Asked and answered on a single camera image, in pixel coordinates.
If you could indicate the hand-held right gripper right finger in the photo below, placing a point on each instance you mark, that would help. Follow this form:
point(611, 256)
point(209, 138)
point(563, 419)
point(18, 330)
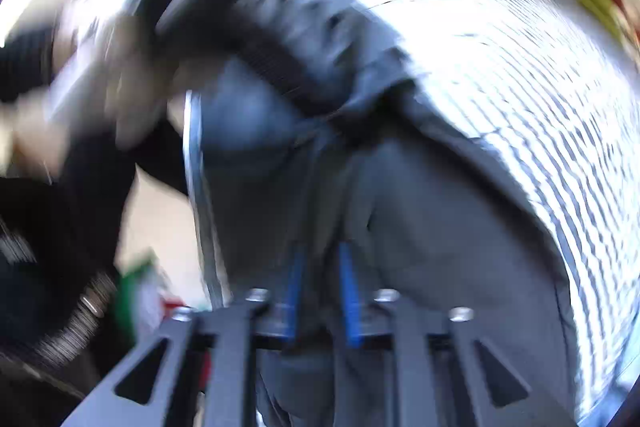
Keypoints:
point(352, 307)

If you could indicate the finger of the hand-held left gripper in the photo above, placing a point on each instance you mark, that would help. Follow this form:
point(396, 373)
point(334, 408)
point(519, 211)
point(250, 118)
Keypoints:
point(187, 2)

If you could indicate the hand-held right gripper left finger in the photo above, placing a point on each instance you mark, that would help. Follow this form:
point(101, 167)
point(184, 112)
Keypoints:
point(295, 307)

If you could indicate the navy pants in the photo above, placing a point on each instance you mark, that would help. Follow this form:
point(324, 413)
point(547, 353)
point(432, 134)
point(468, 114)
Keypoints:
point(425, 232)

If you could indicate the person's left hand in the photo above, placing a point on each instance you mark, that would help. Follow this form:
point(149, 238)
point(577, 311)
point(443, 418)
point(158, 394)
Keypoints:
point(140, 87)

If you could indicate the green white red object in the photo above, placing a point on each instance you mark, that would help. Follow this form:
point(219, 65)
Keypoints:
point(142, 292)

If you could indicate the person's black clothing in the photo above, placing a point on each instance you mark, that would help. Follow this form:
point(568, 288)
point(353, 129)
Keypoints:
point(60, 232)

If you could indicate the blue white striped quilt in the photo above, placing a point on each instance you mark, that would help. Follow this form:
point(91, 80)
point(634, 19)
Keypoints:
point(525, 82)

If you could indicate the green folded quilt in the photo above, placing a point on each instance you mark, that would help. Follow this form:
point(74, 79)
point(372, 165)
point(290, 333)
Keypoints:
point(595, 4)

